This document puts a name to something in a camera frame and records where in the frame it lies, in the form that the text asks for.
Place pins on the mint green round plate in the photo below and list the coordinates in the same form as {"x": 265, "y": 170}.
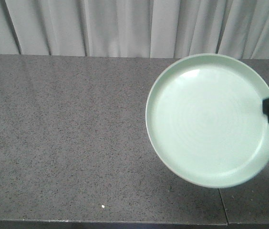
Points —
{"x": 205, "y": 121}

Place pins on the white pleated curtain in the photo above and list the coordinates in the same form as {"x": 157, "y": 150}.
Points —
{"x": 135, "y": 28}

